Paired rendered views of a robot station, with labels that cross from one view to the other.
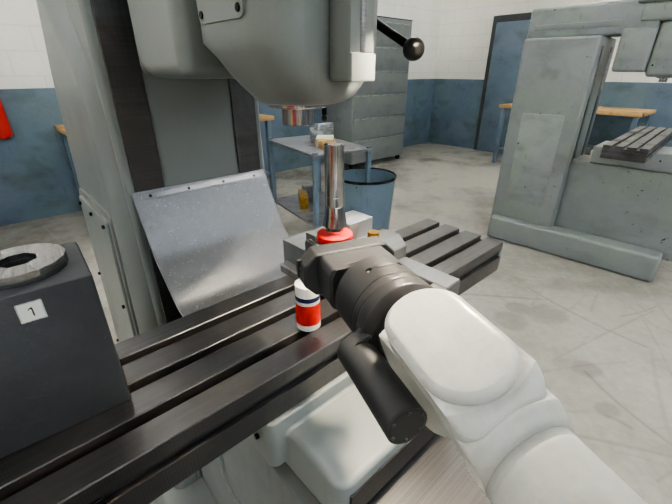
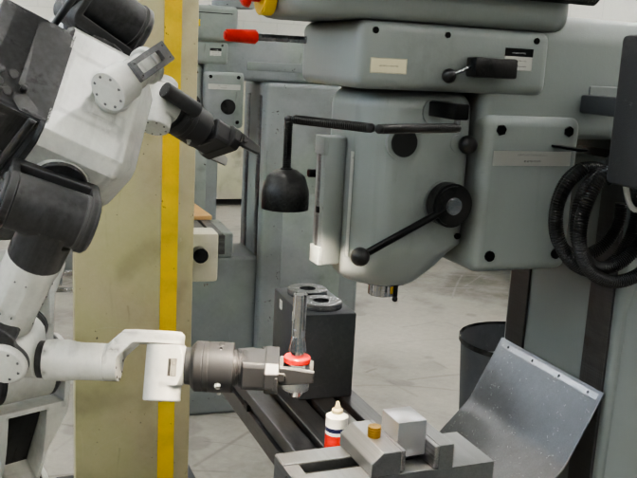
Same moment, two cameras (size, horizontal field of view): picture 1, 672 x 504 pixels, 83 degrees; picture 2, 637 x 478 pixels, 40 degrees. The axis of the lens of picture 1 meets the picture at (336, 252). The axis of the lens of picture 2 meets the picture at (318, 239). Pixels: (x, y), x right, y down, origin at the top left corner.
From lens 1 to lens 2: 1.68 m
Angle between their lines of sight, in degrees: 103
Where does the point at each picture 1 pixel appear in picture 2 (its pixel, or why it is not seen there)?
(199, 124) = (560, 303)
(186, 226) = (503, 391)
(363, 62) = (313, 250)
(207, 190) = (541, 374)
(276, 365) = (294, 438)
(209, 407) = (273, 417)
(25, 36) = not seen: outside the picture
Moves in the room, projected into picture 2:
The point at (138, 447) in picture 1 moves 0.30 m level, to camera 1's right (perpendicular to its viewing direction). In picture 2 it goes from (260, 401) to (190, 459)
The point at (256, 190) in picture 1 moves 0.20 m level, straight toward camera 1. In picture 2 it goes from (575, 409) to (464, 397)
